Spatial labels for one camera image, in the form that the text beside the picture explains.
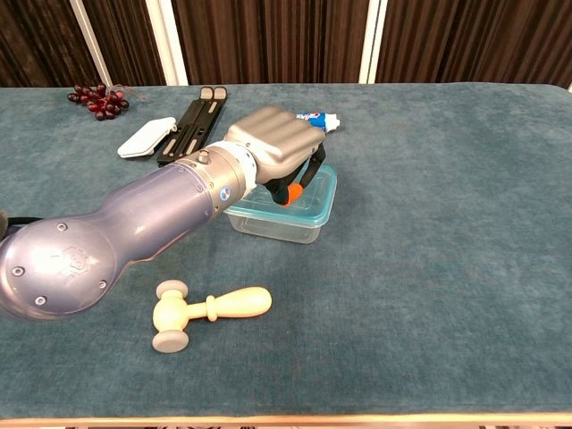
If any white flat plastic case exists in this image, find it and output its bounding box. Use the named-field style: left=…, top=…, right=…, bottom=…
left=117, top=116, right=178, bottom=160

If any teal fabric tablecloth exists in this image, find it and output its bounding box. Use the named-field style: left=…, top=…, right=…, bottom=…
left=0, top=82, right=572, bottom=419

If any translucent blue plastic lid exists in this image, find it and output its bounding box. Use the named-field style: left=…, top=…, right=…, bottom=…
left=223, top=163, right=338, bottom=227

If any black folding stand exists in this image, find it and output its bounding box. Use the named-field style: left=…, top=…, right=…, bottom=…
left=156, top=86, right=229, bottom=169

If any thin white frame post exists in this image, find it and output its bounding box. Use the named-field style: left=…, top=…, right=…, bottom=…
left=69, top=0, right=113, bottom=87

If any dark brown curtain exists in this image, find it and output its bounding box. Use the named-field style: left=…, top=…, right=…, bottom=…
left=0, top=0, right=572, bottom=88

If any clear plastic container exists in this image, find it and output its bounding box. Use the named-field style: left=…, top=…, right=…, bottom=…
left=225, top=214, right=332, bottom=245

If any blue white toothpaste tube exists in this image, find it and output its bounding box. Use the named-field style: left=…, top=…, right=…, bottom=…
left=294, top=111, right=342, bottom=134

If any bunch of red grapes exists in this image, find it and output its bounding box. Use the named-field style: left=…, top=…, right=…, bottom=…
left=66, top=82, right=135, bottom=122

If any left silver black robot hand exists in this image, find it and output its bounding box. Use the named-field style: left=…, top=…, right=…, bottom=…
left=223, top=105, right=327, bottom=207

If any wide white frame post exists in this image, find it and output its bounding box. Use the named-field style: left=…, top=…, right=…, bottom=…
left=145, top=0, right=189, bottom=86
left=358, top=0, right=388, bottom=85

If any cream wooden mallet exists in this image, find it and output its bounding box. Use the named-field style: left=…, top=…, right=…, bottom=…
left=151, top=279, right=273, bottom=354

